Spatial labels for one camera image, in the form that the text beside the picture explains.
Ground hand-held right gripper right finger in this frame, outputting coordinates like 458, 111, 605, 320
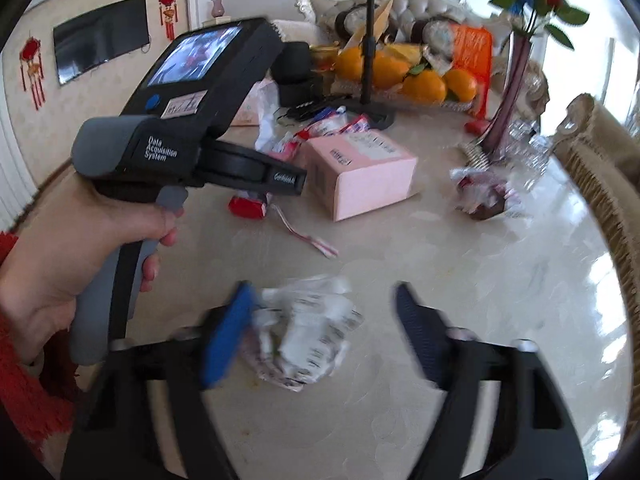
392, 282, 591, 480

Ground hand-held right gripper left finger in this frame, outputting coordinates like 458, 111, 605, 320
62, 280, 261, 480

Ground white wrapper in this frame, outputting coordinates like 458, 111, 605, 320
240, 275, 364, 393

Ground small red packet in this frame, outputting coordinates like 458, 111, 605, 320
229, 195, 269, 220

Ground person's left forearm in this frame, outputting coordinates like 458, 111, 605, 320
0, 230, 81, 446

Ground person's left hand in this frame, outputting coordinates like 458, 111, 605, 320
0, 191, 179, 367

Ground pink white tissue packet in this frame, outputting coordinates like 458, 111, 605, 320
231, 79, 279, 127

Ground black box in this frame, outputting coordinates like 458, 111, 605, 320
277, 80, 327, 108

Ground black cylinder speaker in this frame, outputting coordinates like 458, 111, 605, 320
274, 42, 314, 86

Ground red hanging knot ornament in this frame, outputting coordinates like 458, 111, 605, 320
157, 0, 179, 42
19, 35, 47, 112

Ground torn red white wrapper strip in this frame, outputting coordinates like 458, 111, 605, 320
271, 206, 339, 260

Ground clear wrapped snack packet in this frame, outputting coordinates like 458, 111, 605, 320
449, 166, 522, 222

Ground pink cardboard box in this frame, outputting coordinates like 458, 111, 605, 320
302, 129, 419, 223

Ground orange fruit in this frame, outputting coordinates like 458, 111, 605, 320
335, 47, 367, 82
372, 55, 412, 89
444, 67, 479, 103
402, 70, 448, 104

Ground round patterned cushion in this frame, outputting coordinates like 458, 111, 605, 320
414, 16, 457, 54
334, 6, 375, 42

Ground black tripod stand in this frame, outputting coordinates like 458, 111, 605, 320
344, 0, 397, 130

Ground white curtain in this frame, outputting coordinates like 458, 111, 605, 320
0, 112, 39, 233

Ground clear glass dishes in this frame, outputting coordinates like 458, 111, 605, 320
509, 119, 557, 192

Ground silver fruit tray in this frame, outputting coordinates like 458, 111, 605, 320
329, 77, 477, 112

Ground purple glass vase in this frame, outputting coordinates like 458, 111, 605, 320
481, 30, 537, 162

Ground white ornate sofa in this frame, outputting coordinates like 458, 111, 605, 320
294, 0, 513, 63

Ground wall television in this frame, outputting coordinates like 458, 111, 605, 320
52, 0, 151, 87

